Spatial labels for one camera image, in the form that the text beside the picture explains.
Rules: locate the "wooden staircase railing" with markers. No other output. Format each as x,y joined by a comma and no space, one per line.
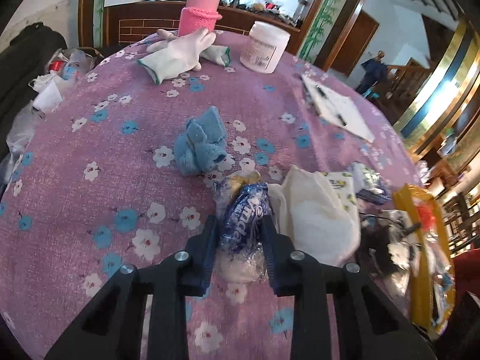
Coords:
407,82

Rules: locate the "person's red sweater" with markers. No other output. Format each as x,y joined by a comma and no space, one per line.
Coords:
468,270

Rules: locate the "small blue tissue packet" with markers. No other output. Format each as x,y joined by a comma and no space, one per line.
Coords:
369,189

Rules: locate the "lemon print tissue pack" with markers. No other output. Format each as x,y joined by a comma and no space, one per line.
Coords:
315,213

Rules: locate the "black cup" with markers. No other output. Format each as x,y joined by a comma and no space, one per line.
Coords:
377,243

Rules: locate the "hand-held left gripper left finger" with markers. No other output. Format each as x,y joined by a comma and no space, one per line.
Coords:
204,255

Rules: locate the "grey motor part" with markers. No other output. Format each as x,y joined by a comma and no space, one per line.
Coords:
397,251

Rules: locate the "wooden counter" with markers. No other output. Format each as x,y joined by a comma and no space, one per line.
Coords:
150,18

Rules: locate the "white plastic jar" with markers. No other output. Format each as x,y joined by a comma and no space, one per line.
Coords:
262,48

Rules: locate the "black bag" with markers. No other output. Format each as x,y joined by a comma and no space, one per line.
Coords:
26,56

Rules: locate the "clear plastic bag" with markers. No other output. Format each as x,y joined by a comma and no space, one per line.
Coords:
18,138

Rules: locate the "black pen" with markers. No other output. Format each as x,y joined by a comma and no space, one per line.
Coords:
319,89

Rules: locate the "pile of plastic wrappers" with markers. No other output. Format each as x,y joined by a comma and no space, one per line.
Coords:
56,82

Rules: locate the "white notebook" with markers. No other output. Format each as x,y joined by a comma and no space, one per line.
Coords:
337,108

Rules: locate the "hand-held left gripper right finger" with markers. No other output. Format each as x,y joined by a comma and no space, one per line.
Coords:
275,262

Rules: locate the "red plastic bag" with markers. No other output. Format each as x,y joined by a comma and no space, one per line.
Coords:
426,215

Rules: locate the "white glove green cuff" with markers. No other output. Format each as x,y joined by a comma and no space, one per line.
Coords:
215,54
172,56

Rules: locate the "gold blue pillar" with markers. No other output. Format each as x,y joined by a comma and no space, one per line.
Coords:
431,90

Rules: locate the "pink sleeved bottle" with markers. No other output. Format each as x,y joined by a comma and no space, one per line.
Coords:
197,15

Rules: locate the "wooden door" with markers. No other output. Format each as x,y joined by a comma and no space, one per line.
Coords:
356,41

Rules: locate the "blue white snack packet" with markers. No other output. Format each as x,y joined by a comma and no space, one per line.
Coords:
243,217

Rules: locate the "light blue towel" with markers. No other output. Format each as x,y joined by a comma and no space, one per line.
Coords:
198,142

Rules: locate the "yellow cardboard box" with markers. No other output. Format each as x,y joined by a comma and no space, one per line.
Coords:
420,288

